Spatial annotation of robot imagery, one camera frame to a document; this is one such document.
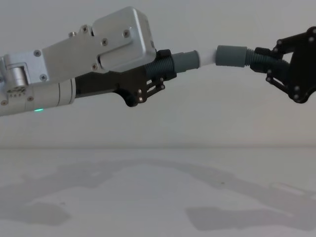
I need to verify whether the white plastic tube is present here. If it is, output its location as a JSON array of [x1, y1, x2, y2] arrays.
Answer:
[[196, 48, 219, 68]]

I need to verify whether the grey corrugated hose with cuff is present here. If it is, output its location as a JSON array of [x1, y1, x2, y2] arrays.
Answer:
[[215, 45, 290, 75], [145, 49, 200, 80]]

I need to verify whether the white table cloth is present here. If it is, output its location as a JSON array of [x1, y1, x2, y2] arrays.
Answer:
[[0, 147, 316, 237]]

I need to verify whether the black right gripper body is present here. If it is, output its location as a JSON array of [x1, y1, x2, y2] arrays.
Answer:
[[287, 25, 316, 104]]

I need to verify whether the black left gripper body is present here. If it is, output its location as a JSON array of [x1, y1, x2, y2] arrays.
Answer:
[[75, 64, 154, 108]]

